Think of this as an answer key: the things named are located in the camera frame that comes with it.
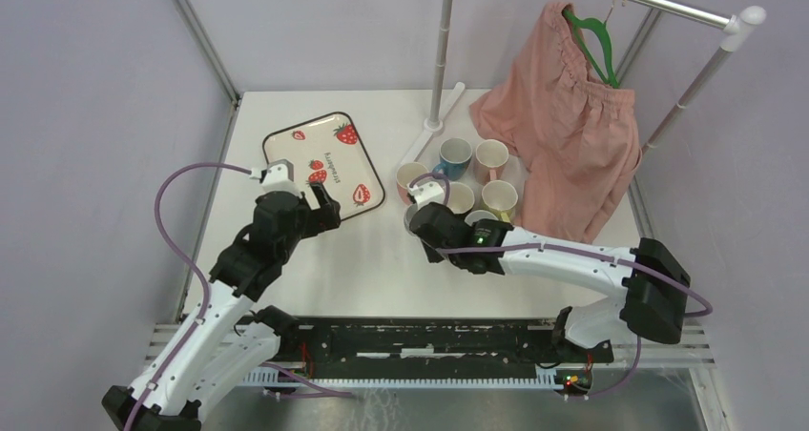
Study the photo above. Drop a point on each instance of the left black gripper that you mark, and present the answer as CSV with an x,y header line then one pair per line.
x,y
328,208

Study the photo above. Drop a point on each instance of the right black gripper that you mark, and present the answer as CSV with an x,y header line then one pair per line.
x,y
432,256

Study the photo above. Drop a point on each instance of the black mug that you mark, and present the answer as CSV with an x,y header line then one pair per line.
x,y
462,199

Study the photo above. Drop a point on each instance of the terracotta mug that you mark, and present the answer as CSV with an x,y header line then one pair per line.
x,y
479,215

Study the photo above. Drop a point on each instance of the salmon pink mug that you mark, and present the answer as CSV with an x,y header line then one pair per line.
x,y
405,174

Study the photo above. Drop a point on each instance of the yellow mug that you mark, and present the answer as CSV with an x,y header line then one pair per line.
x,y
500,198

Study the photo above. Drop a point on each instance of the blue mug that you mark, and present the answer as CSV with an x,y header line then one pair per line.
x,y
454,157

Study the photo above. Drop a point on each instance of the light pink mug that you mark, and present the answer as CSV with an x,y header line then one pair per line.
x,y
489,161

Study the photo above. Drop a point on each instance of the grey-blue mug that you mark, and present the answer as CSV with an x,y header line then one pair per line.
x,y
412,221

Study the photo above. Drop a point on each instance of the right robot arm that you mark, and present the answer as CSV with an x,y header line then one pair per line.
x,y
644,288

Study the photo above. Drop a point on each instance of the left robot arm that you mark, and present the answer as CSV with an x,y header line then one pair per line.
x,y
193,374

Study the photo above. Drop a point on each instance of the strawberry pattern tray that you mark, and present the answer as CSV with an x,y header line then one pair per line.
x,y
329,150

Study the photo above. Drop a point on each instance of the pink shorts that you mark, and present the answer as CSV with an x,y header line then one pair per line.
x,y
576,136

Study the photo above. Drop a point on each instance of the metal clothes rack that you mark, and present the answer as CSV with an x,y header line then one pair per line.
x,y
737,28

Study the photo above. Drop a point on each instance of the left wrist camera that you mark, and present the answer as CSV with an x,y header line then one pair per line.
x,y
276,176

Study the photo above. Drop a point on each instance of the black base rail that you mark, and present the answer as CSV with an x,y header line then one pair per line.
x,y
427,348

